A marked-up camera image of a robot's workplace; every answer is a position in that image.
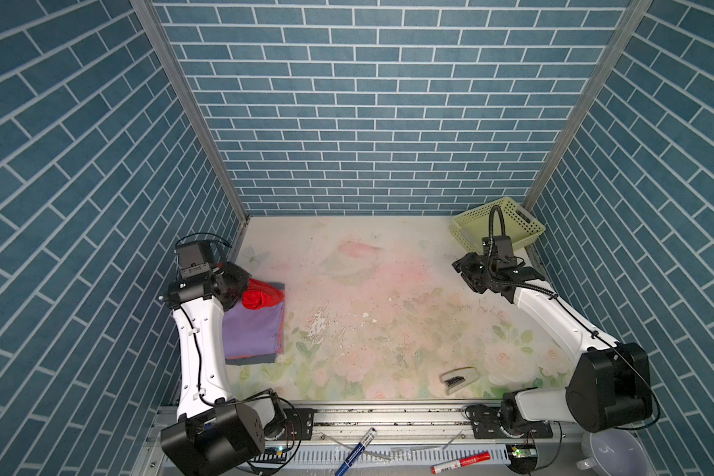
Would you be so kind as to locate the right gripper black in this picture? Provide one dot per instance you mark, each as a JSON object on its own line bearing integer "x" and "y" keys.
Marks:
{"x": 464, "y": 264}

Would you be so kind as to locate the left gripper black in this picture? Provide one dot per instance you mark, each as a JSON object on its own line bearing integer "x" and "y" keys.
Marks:
{"x": 240, "y": 276}

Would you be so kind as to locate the pale green plastic basket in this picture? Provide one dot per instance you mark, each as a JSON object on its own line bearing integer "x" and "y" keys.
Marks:
{"x": 471, "y": 228}

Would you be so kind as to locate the red t-shirt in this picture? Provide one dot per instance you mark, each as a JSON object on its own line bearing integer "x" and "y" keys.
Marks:
{"x": 260, "y": 295}

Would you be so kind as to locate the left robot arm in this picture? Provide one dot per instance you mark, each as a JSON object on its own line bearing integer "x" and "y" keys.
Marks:
{"x": 214, "y": 431}

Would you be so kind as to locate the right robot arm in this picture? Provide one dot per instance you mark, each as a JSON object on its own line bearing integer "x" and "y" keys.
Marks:
{"x": 610, "y": 384}

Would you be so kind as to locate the folded purple t-shirt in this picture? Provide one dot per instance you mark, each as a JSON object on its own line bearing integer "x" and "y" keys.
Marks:
{"x": 253, "y": 337}

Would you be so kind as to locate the grey stapler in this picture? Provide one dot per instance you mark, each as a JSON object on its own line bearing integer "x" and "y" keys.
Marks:
{"x": 458, "y": 379}

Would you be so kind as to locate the red marker pen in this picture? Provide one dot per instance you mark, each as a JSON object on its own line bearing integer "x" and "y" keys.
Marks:
{"x": 461, "y": 462}

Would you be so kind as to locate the blue marker pen centre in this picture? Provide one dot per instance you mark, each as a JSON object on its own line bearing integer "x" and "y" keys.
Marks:
{"x": 356, "y": 452}

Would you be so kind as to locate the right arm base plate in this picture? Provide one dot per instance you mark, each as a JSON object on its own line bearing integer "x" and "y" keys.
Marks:
{"x": 489, "y": 423}

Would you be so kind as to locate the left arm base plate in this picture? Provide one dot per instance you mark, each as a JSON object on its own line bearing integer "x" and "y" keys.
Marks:
{"x": 298, "y": 425}

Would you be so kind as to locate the aluminium frame rail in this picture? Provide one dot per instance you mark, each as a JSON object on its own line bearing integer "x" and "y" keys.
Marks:
{"x": 411, "y": 438}

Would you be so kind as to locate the right aluminium corner post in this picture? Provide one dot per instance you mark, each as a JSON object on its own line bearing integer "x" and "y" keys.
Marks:
{"x": 623, "y": 33}

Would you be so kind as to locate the aluminium corner post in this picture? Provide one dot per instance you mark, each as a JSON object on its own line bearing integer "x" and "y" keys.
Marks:
{"x": 157, "y": 36}
{"x": 623, "y": 33}

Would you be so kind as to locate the left aluminium corner post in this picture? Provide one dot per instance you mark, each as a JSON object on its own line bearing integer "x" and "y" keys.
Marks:
{"x": 157, "y": 36}

